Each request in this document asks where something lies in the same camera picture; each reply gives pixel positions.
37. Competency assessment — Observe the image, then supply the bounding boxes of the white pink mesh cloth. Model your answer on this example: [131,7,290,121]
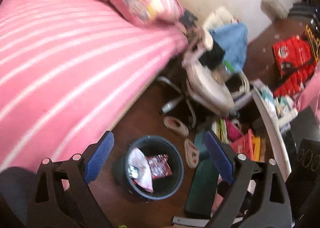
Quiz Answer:
[127,147,153,193]

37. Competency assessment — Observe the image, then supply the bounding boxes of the white office chair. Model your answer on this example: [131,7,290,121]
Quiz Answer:
[157,6,252,127]

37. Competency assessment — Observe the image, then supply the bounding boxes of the pink storage box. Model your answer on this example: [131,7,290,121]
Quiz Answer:
[231,129,261,161]

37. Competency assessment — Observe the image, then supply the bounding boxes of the cartoon face slipper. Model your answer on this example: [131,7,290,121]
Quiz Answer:
[184,139,200,169]

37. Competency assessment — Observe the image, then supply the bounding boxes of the person's dark knee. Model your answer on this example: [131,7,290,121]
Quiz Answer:
[1,167,37,227]

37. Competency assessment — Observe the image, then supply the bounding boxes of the dark blue trash bin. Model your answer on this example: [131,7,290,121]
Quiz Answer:
[112,135,184,201]

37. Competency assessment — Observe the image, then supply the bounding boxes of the red packaged goods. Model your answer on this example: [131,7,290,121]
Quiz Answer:
[272,35,316,97]

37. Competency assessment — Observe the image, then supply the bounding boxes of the blue cloth on chair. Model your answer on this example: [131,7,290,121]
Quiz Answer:
[209,22,248,73]

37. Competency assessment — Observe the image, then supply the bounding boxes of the beige slipper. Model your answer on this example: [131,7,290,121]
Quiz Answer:
[163,116,189,138]

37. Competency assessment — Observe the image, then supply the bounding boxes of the pink striped bed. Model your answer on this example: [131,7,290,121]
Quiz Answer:
[1,0,187,171]

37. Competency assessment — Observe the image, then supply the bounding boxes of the dark red snack packet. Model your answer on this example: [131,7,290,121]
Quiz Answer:
[147,154,172,180]

